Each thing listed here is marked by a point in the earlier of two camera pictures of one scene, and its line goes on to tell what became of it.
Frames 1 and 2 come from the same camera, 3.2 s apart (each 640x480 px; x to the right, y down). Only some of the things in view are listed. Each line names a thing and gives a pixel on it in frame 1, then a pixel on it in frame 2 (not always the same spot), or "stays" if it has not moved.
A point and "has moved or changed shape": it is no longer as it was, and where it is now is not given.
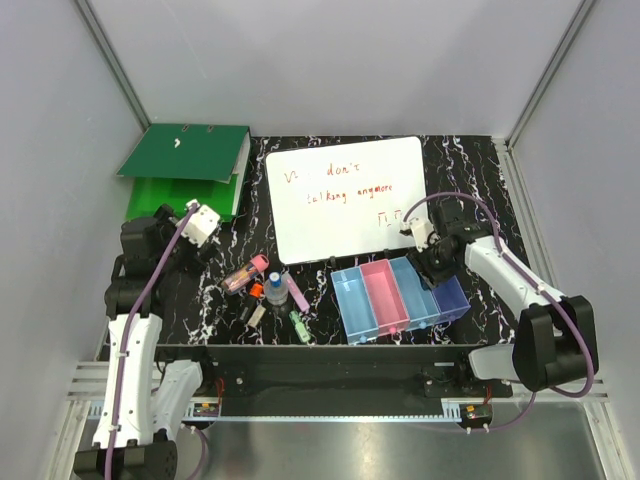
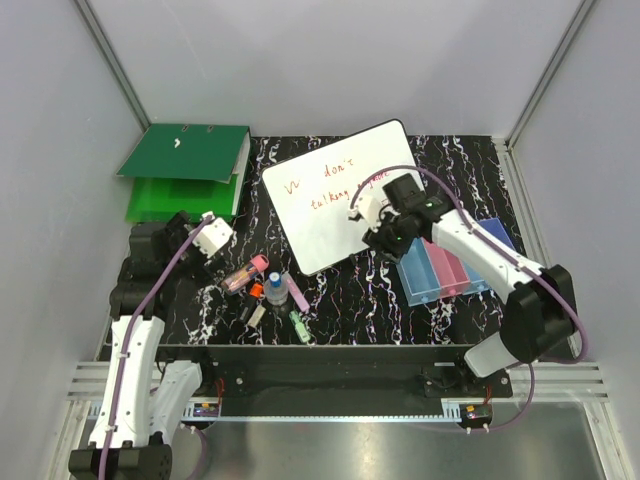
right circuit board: (477, 413) stays
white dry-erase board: (344, 200) has moved or changed shape
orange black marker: (255, 291) stays
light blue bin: (356, 305) -> (419, 274)
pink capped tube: (246, 274) stays
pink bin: (386, 298) -> (452, 276)
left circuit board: (206, 409) stays
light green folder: (148, 194) stays
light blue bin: (419, 300) -> (477, 283)
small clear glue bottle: (276, 288) stays
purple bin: (451, 299) has moved or changed shape
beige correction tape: (260, 310) stays
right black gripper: (420, 262) -> (379, 241)
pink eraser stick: (297, 293) stays
